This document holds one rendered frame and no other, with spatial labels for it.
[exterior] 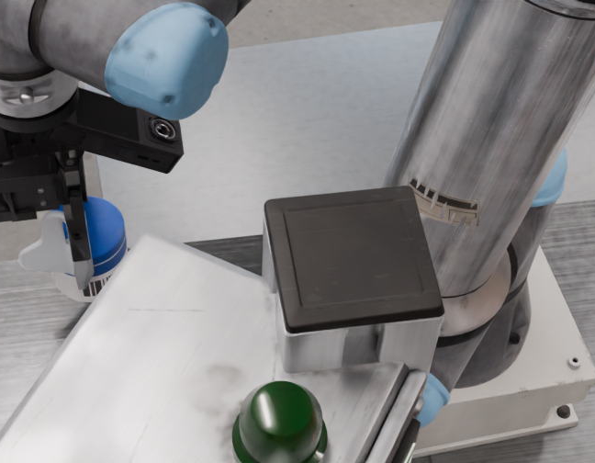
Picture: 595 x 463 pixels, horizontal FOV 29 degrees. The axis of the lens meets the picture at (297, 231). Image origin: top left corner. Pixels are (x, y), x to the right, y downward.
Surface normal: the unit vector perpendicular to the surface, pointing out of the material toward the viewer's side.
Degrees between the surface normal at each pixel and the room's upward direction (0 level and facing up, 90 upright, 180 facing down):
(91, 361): 0
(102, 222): 0
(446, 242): 89
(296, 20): 0
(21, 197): 90
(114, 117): 30
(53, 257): 74
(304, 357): 90
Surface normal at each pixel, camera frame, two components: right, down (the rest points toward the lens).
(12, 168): 0.04, -0.60
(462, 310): 0.36, 0.16
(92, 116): 0.53, -0.58
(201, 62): 0.87, 0.42
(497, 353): 0.52, 0.47
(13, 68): 0.05, 0.80
